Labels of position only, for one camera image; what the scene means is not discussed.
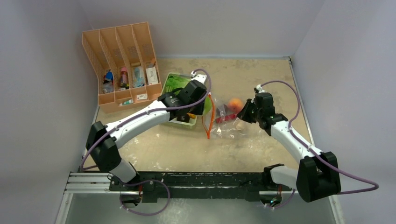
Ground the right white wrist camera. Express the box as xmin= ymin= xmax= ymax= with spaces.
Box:
xmin=254 ymin=84 xmax=266 ymax=94

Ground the white packaged item card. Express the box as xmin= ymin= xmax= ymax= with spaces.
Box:
xmin=146 ymin=67 xmax=159 ymax=85

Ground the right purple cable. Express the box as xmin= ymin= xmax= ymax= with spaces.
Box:
xmin=258 ymin=80 xmax=380 ymax=196

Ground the fake peach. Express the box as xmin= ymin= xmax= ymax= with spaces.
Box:
xmin=227 ymin=98 xmax=244 ymax=113

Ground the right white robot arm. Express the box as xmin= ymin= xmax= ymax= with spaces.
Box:
xmin=237 ymin=92 xmax=341 ymax=202

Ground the fake napa cabbage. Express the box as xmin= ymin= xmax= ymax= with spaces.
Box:
xmin=164 ymin=75 xmax=190 ymax=92

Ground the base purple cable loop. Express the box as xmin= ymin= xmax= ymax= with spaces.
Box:
xmin=119 ymin=178 xmax=172 ymax=217

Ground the fake green cabbage head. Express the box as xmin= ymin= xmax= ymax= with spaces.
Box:
xmin=202 ymin=95 xmax=212 ymax=116

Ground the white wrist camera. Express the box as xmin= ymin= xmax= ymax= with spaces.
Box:
xmin=254 ymin=84 xmax=266 ymax=94
xmin=191 ymin=71 xmax=207 ymax=84

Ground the fake orange ginger root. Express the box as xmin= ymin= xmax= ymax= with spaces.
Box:
xmin=187 ymin=113 xmax=197 ymax=119

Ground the pink capped bottle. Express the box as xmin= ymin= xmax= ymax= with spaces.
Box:
xmin=120 ymin=67 xmax=129 ymax=90

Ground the light green plastic basket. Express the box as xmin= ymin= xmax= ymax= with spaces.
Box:
xmin=161 ymin=72 xmax=197 ymax=129

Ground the blue object in organizer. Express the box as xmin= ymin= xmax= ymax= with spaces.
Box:
xmin=103 ymin=70 xmax=113 ymax=83

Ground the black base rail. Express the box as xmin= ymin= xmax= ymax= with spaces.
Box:
xmin=109 ymin=171 xmax=290 ymax=203

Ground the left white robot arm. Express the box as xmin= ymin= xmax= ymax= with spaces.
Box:
xmin=86 ymin=79 xmax=208 ymax=191

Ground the fake red chili pepper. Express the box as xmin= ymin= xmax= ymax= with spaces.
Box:
xmin=214 ymin=113 xmax=237 ymax=124

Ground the fake purple onion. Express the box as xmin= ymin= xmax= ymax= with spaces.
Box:
xmin=216 ymin=104 xmax=228 ymax=117

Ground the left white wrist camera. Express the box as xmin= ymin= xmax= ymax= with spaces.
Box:
xmin=191 ymin=71 xmax=207 ymax=84

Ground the light blue packet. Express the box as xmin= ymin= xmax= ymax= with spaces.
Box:
xmin=132 ymin=66 xmax=145 ymax=88

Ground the pink plastic file organizer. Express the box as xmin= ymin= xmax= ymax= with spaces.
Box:
xmin=82 ymin=22 xmax=163 ymax=113

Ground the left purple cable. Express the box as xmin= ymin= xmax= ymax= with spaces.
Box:
xmin=80 ymin=68 xmax=212 ymax=172

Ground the green white glue stick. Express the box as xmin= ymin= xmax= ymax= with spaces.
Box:
xmin=119 ymin=99 xmax=134 ymax=106

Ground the white staples box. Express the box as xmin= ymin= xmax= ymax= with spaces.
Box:
xmin=136 ymin=94 xmax=148 ymax=100

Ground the clear zip top bag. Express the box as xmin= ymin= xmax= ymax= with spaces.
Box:
xmin=201 ymin=94 xmax=248 ymax=139

